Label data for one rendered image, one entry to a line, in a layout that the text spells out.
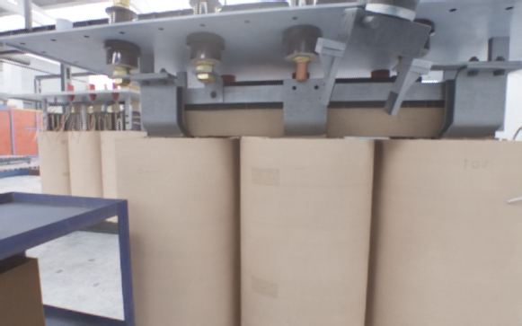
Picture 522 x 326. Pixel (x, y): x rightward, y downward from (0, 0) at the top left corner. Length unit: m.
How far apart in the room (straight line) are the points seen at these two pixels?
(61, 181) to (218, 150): 2.94
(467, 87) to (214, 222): 0.79
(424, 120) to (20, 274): 1.06
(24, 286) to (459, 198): 1.01
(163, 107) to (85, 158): 2.50
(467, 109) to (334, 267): 0.54
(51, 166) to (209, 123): 2.88
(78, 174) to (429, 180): 3.16
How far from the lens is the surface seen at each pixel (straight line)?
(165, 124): 0.86
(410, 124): 0.90
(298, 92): 0.76
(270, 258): 0.79
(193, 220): 0.83
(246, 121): 0.87
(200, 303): 0.95
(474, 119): 0.86
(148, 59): 1.00
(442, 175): 0.79
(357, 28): 0.46
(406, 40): 0.50
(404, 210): 0.82
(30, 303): 0.77
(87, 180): 3.33
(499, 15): 0.85
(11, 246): 0.63
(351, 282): 0.85
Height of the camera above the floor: 1.07
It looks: 5 degrees down
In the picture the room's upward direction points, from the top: straight up
